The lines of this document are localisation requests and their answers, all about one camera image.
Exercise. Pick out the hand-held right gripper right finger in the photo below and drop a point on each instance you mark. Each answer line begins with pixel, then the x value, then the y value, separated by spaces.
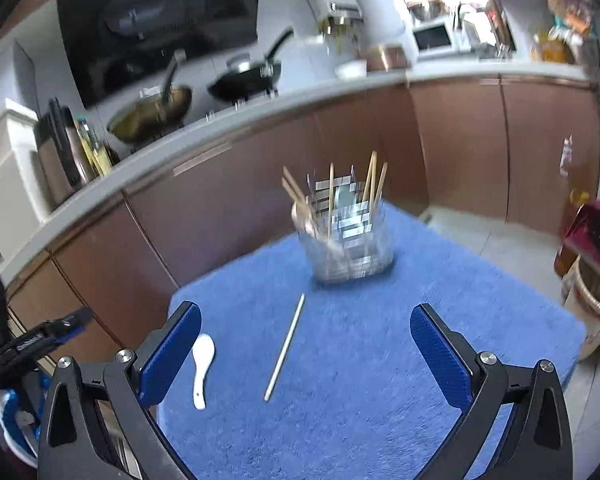
pixel 440 360

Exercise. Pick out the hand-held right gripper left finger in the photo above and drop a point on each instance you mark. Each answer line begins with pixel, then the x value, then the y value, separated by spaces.
pixel 172 355

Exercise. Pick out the white ceramic spoon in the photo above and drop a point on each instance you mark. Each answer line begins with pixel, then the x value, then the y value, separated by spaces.
pixel 301 217
pixel 202 360

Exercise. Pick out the wooden chopstick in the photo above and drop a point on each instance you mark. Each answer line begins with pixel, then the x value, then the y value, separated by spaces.
pixel 369 176
pixel 291 200
pixel 294 191
pixel 285 346
pixel 380 185

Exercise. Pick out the clear plastic utensil holder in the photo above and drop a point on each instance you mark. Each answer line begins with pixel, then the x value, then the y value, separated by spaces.
pixel 350 255

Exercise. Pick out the person's left hand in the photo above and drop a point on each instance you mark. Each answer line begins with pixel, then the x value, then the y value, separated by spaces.
pixel 12 415

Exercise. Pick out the blue towel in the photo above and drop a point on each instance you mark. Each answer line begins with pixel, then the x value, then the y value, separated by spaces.
pixel 355 360

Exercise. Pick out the white refrigerator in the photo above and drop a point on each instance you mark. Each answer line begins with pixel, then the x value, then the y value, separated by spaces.
pixel 10 180

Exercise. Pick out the brown kitchen cabinets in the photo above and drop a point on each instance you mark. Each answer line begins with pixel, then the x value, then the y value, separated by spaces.
pixel 230 210

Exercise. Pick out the knife block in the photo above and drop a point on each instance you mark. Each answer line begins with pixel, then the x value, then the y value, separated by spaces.
pixel 60 160

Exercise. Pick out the yellow oil bottle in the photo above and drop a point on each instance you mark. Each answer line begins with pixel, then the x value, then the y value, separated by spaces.
pixel 567 255

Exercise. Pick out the woven trash bin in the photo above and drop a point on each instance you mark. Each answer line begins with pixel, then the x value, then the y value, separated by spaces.
pixel 597 310

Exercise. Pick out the oil bottles on counter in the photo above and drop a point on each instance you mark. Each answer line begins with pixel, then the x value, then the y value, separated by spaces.
pixel 94 149

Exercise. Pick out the white kitchen countertop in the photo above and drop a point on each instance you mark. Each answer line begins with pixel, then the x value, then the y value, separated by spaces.
pixel 145 152

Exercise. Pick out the brass wok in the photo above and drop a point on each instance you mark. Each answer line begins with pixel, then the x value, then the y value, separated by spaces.
pixel 150 110

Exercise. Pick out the black frying pan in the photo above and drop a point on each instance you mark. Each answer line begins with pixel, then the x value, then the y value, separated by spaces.
pixel 247 80

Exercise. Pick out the white bowl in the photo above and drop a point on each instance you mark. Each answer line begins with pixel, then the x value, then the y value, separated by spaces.
pixel 352 68

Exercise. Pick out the copper pot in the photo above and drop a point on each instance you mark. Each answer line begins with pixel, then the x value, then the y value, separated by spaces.
pixel 386 57

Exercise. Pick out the black range hood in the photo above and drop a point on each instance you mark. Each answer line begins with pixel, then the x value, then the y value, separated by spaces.
pixel 160 20

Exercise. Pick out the white microwave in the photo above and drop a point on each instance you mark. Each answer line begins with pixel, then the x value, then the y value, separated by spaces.
pixel 432 36

